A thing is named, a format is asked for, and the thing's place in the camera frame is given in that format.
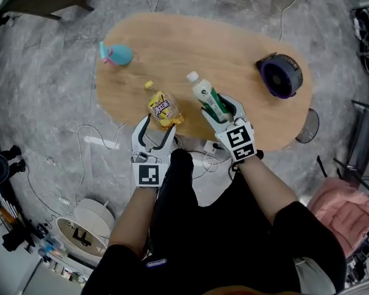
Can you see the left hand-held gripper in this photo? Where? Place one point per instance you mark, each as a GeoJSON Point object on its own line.
{"type": "Point", "coordinates": [149, 175]}

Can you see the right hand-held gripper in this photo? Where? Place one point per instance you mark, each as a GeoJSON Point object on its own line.
{"type": "Point", "coordinates": [238, 141]}

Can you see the green and white bottle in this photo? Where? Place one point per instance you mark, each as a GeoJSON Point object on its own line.
{"type": "Point", "coordinates": [207, 95]}

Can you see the yellow juice bottle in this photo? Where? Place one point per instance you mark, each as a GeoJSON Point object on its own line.
{"type": "Point", "coordinates": [164, 107]}

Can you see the black round waste bin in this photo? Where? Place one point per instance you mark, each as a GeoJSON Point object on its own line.
{"type": "Point", "coordinates": [309, 126]}

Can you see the person's left forearm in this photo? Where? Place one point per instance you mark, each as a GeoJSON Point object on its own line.
{"type": "Point", "coordinates": [132, 220]}

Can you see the person's right forearm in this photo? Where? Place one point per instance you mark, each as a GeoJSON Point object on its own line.
{"type": "Point", "coordinates": [267, 189]}

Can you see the oval wooden table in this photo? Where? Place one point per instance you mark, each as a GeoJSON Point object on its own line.
{"type": "Point", "coordinates": [187, 45]}

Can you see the purple desk fan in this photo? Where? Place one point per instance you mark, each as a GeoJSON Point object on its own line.
{"type": "Point", "coordinates": [280, 75]}

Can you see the teal spray bottle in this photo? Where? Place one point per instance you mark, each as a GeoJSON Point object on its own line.
{"type": "Point", "coordinates": [120, 54]}

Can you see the person's black clothed body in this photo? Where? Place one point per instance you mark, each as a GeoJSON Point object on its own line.
{"type": "Point", "coordinates": [209, 241]}

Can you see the grey metal chair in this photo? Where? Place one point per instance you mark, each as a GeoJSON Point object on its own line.
{"type": "Point", "coordinates": [363, 146]}

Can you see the pink jacket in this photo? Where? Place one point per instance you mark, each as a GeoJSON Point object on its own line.
{"type": "Point", "coordinates": [347, 214]}

